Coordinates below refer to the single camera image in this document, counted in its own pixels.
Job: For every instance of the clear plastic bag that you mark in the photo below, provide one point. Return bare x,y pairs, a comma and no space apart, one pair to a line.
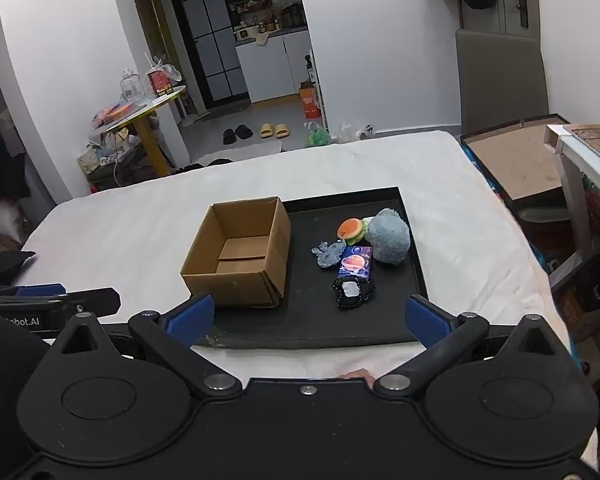
166,67

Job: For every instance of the green plastic bag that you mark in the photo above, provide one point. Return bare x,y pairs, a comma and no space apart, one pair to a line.
318,135

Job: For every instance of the red box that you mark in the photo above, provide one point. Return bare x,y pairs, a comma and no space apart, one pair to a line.
160,84

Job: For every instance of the crumpled clear plastic bags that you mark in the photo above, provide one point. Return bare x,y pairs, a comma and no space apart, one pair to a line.
352,131

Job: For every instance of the white fluffy object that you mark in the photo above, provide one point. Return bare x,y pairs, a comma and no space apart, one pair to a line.
5,220

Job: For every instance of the dark cloth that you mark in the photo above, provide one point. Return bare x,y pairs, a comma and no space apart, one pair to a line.
2,267

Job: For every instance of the colourful bag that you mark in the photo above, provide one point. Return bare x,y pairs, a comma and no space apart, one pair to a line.
112,114

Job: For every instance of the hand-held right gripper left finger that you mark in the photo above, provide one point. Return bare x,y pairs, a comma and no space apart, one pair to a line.
190,319

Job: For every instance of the blue denim plush toy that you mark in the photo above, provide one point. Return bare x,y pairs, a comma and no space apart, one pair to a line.
330,255

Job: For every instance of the grey fluffy plush toy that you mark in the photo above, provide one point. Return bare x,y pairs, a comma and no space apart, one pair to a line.
390,237

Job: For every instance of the round table with yellow leg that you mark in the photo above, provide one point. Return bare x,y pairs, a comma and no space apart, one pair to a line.
147,145

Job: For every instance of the black plush with white centre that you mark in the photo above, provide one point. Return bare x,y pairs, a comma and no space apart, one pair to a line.
352,292

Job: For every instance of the black framed glass door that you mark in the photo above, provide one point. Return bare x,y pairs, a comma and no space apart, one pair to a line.
205,35

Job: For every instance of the white floor mat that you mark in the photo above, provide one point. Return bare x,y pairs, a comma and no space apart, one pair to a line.
245,151

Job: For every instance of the black slipper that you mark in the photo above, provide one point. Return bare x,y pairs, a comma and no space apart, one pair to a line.
229,136
244,132

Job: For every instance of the black tray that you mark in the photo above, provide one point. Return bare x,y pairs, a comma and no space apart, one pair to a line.
320,322

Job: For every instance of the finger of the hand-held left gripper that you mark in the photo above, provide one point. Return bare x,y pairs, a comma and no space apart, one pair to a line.
40,289
97,301

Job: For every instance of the purple packet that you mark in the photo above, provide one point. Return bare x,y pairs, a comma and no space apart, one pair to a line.
357,262

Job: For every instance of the glass jar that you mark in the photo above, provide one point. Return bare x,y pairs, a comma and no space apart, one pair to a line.
129,86

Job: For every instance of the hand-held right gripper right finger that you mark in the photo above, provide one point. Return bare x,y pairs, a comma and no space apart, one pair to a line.
427,325

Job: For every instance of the white microwave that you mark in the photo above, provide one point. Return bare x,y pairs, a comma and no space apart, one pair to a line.
245,34

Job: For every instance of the orange cardboard box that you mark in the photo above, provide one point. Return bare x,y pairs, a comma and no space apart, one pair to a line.
309,102

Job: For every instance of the grey padded panel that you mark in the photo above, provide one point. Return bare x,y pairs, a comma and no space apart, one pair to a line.
502,80

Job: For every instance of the brown cardboard box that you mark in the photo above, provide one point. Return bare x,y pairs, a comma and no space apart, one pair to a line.
240,260

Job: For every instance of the white side table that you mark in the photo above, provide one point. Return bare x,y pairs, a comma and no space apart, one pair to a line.
572,180

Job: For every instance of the burger plush toy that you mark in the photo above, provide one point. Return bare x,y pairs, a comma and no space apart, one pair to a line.
350,230

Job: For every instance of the white cabinet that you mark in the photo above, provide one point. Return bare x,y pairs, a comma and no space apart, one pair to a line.
270,70

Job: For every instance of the person's right hand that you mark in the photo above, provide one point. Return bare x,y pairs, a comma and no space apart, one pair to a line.
360,374

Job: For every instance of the patterned tissue box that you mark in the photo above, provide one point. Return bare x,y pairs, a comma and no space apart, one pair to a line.
89,161

